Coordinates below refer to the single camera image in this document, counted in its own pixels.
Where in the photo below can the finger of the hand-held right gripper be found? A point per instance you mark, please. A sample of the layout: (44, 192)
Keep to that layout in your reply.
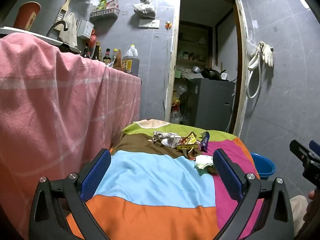
(303, 156)
(315, 147)

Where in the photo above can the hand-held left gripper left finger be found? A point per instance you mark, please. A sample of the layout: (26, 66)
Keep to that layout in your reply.
(96, 175)

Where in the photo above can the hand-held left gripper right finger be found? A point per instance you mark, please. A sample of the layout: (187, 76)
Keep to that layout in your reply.
(227, 177)

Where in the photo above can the white green wrapper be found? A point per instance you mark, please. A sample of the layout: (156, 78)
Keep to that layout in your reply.
(203, 161)

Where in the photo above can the blue plastic bucket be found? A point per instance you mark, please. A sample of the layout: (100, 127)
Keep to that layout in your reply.
(265, 166)

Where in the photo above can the purple snack wrapper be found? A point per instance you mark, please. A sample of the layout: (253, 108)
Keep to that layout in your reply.
(205, 141)

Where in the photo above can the yellow red carton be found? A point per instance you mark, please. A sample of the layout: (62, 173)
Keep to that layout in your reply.
(188, 140)

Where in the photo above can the person's right hand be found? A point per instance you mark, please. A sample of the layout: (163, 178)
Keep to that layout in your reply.
(311, 194)

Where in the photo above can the colourful striped blanket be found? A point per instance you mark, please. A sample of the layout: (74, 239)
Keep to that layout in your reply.
(155, 175)

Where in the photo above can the person's beige trouser leg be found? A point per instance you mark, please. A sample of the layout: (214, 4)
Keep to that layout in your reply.
(298, 215)

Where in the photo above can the dark grey cabinet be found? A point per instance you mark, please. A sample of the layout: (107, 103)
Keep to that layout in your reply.
(210, 102)

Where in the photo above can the clear plastic jug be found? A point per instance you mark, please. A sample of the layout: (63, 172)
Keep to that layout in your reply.
(178, 116)

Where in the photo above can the pink checked cloth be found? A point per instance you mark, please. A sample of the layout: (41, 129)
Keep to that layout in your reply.
(50, 100)

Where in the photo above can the small white container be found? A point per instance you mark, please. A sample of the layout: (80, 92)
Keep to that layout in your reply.
(224, 76)

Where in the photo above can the white rubber gloves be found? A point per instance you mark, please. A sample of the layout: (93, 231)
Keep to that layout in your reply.
(268, 53)

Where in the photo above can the black wok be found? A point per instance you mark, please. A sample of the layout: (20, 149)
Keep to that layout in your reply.
(211, 73)

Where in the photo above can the small metal pot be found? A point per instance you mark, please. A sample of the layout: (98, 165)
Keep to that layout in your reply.
(196, 69)

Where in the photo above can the green box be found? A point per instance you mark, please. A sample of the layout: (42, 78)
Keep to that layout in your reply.
(178, 74)

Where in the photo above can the brown paper packet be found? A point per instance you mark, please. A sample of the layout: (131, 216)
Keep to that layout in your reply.
(120, 61)

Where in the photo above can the soy sauce bottle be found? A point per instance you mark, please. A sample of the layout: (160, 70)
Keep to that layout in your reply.
(107, 56)

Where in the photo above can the large cooking oil jug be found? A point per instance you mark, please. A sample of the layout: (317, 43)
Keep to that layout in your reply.
(130, 60)

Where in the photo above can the clear bottle yellow cap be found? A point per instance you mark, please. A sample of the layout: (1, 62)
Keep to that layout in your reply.
(115, 56)

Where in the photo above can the tall dark glass bottle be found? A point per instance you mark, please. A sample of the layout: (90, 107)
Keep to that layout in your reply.
(96, 51)

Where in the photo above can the red plastic bag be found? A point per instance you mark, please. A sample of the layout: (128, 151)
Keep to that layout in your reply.
(93, 36)

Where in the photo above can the wooden shelf unit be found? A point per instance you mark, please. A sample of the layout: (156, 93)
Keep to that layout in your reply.
(195, 42)

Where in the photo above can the beige hanging cloth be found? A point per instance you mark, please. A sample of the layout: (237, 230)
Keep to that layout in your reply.
(70, 30)

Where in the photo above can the black faucet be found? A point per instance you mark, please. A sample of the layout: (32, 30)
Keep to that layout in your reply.
(56, 27)

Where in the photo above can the green seasoning packet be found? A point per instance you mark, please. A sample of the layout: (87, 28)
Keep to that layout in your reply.
(102, 3)

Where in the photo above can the red white seasoning packet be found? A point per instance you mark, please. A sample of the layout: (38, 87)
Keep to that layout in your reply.
(112, 4)

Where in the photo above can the red paper cup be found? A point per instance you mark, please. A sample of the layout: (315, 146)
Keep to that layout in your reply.
(26, 16)

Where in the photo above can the hanging white plastic bag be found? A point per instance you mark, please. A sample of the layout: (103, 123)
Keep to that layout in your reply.
(143, 6)

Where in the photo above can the clear wall plastic bag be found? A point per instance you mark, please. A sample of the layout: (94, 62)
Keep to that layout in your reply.
(250, 45)

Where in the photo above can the wooden door frame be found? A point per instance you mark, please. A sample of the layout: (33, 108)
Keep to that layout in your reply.
(172, 55)

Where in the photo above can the grey wall box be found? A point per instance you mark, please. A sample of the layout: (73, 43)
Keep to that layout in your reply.
(85, 28)

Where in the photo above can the white wall socket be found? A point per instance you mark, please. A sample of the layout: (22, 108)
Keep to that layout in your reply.
(149, 24)

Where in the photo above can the grey wall shelf basket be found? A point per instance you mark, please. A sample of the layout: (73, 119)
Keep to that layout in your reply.
(105, 15)

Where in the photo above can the orange wall hook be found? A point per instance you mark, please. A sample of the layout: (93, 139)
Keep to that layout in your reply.
(168, 25)

